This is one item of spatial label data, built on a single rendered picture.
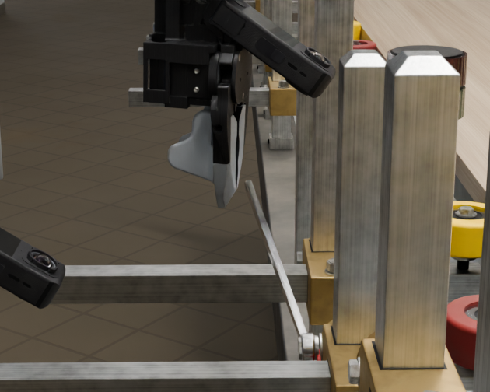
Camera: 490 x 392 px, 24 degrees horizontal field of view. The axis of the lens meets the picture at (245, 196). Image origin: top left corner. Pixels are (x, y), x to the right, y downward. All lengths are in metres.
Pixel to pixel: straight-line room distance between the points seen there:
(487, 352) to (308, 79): 0.59
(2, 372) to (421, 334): 0.38
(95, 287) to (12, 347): 1.92
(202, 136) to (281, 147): 1.17
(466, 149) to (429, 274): 0.77
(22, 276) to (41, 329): 2.28
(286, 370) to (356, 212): 0.14
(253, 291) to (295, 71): 0.27
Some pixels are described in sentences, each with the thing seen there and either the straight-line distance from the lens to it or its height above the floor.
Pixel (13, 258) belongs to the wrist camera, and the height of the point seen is 0.96.
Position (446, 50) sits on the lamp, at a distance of 0.88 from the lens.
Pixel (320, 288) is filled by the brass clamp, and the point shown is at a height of 0.85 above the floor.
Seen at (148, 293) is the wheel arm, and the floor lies 0.83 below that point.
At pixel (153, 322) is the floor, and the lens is 3.14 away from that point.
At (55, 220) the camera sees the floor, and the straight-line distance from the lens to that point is 4.01.
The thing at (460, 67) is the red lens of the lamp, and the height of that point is 1.10.
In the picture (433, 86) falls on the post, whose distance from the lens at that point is 0.60.
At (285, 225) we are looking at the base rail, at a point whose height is 0.70.
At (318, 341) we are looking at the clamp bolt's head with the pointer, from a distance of 0.96.
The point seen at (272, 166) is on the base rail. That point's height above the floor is 0.70.
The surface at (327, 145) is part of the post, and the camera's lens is 1.12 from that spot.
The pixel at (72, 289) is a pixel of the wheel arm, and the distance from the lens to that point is 1.13.
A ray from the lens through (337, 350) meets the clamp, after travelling 0.91.
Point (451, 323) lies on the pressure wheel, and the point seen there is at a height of 0.90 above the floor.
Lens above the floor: 1.25
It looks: 17 degrees down
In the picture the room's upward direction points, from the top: straight up
